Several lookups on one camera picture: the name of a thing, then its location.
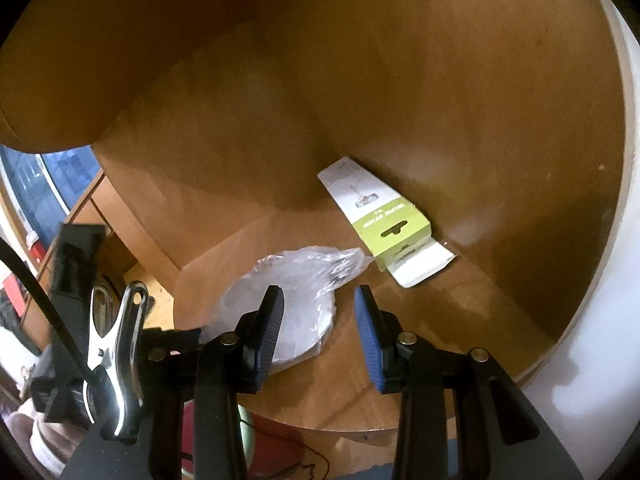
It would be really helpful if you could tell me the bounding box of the window with wooden frame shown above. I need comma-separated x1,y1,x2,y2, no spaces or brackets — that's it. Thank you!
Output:
0,144,101,246

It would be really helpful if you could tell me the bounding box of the yellow dotted mat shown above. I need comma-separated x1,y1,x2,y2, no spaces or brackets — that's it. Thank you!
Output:
122,260,176,331

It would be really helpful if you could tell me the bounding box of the red bin with green rim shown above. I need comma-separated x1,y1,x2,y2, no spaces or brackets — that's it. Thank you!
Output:
182,400,286,480

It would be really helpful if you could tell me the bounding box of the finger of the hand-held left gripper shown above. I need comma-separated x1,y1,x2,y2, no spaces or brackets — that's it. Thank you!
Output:
142,328,201,361

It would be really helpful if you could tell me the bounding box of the wooden drawer desk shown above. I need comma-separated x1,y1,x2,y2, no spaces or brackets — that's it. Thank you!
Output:
20,170,176,356

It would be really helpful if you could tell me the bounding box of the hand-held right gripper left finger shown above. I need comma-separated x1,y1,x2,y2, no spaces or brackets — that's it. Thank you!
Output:
60,285,286,480

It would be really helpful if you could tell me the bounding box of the clear plastic bag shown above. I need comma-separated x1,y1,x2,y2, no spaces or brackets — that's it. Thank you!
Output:
202,246,376,375

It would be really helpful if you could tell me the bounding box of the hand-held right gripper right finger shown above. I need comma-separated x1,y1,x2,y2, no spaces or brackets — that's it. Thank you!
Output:
354,285,583,480

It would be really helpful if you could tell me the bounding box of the thick black cable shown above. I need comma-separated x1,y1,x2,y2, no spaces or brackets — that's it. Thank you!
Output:
0,237,96,386

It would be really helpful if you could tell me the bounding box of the red book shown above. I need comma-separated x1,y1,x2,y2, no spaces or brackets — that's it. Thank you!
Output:
0,272,31,318

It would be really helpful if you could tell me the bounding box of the green white cardboard box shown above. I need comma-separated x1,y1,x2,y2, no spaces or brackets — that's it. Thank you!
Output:
317,156,458,289

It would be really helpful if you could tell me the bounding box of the metal spring clamp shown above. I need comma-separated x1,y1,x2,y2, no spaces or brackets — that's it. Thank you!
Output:
85,282,151,443

